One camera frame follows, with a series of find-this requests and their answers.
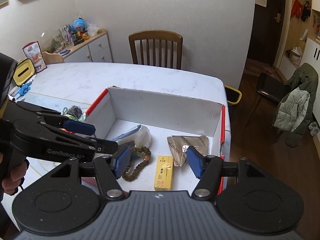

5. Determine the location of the brown wooden chair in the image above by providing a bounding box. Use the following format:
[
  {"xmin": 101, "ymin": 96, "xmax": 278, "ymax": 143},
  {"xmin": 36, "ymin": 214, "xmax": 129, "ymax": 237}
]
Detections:
[{"xmin": 129, "ymin": 30, "xmax": 183, "ymax": 70}]

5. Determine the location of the person's left hand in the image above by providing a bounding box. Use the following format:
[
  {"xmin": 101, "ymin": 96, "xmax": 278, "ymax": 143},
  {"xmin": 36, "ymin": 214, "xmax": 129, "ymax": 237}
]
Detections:
[{"xmin": 1, "ymin": 156, "xmax": 29, "ymax": 199}]

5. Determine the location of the white sideboard cabinet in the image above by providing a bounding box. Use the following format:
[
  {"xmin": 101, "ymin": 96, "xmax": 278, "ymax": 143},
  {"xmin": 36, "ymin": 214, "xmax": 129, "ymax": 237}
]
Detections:
[{"xmin": 59, "ymin": 29, "xmax": 113, "ymax": 63}]

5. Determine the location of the red snack package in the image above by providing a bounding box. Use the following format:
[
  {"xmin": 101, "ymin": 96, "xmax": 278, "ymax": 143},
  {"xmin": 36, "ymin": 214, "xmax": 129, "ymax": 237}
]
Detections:
[{"xmin": 22, "ymin": 41, "xmax": 47, "ymax": 73}]

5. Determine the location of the orange red figurine keychain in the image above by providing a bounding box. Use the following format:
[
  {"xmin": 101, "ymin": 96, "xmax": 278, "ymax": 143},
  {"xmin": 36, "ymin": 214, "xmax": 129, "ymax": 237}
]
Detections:
[{"xmin": 60, "ymin": 128, "xmax": 75, "ymax": 134}]

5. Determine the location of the yellow-rimmed trash bin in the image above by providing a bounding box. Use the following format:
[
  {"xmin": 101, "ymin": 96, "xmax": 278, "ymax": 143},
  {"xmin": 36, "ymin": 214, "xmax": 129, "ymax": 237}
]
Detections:
[{"xmin": 224, "ymin": 85, "xmax": 242, "ymax": 105}]

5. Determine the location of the black dining chair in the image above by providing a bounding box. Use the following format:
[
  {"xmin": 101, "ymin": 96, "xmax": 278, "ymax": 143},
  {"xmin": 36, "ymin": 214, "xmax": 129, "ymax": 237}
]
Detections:
[{"xmin": 253, "ymin": 73, "xmax": 290, "ymax": 111}]

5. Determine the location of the white wall cabinet unit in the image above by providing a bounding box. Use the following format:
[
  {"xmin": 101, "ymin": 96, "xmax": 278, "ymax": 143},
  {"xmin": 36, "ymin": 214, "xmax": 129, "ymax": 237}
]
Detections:
[{"xmin": 273, "ymin": 0, "xmax": 320, "ymax": 81}]

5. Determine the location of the green jacket on chair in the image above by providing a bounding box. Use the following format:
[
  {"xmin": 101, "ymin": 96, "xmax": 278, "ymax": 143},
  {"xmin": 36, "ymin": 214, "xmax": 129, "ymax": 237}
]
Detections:
[{"xmin": 273, "ymin": 63, "xmax": 319, "ymax": 148}]

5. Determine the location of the yellow small carton box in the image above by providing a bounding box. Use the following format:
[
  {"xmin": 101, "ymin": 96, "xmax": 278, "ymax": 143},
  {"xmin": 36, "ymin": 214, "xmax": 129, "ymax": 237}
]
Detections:
[{"xmin": 154, "ymin": 155, "xmax": 174, "ymax": 191}]

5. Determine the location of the bag of black small parts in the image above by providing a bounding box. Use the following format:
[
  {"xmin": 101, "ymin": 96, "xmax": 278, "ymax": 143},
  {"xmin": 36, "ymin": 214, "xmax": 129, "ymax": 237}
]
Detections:
[{"xmin": 65, "ymin": 105, "xmax": 83, "ymax": 120}]

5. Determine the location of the blue globe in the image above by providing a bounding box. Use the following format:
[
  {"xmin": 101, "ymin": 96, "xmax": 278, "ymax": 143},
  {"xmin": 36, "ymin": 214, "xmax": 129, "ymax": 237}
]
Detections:
[{"xmin": 71, "ymin": 18, "xmax": 86, "ymax": 32}]

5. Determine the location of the brown scrunchie hair tie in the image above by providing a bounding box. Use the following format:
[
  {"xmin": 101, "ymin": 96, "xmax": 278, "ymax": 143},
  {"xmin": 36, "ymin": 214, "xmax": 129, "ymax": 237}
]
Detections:
[{"xmin": 121, "ymin": 146, "xmax": 153, "ymax": 183}]

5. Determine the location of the yellow tissue box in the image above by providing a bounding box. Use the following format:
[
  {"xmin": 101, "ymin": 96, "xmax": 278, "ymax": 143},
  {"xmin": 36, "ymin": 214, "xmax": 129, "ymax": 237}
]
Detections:
[{"xmin": 13, "ymin": 59, "xmax": 36, "ymax": 86}]

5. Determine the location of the silver foil snack bag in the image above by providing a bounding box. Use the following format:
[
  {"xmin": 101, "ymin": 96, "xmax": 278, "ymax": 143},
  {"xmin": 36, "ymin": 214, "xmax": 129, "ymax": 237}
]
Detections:
[{"xmin": 167, "ymin": 135, "xmax": 209, "ymax": 167}]

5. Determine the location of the light wooden child chair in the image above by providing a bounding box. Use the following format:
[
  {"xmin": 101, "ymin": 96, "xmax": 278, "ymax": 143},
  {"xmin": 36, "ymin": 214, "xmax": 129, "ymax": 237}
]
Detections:
[{"xmin": 42, "ymin": 51, "xmax": 64, "ymax": 65}]

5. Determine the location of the red cardboard shoe box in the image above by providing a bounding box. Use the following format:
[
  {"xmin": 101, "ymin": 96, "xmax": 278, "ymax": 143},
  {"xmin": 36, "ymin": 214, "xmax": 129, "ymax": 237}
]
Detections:
[{"xmin": 86, "ymin": 87, "xmax": 225, "ymax": 192}]

